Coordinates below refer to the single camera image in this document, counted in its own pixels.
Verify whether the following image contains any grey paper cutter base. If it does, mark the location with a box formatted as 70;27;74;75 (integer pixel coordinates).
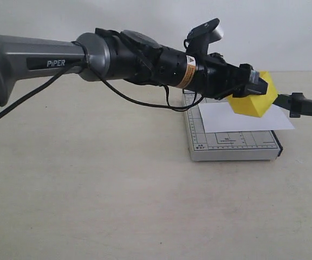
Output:
181;90;284;163

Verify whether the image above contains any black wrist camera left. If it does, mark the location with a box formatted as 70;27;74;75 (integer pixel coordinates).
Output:
184;18;224;54

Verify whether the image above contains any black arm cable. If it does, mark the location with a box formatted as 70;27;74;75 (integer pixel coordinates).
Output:
0;40;208;129

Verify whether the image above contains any yellow cube block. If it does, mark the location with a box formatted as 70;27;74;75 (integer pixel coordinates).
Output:
226;71;278;118

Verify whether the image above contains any white paper sheet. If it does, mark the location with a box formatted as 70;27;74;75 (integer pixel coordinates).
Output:
199;102;295;133

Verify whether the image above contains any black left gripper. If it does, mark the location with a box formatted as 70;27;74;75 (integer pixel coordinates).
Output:
155;47;268;99

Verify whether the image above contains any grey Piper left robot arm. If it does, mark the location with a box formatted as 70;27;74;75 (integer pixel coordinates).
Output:
0;28;268;106

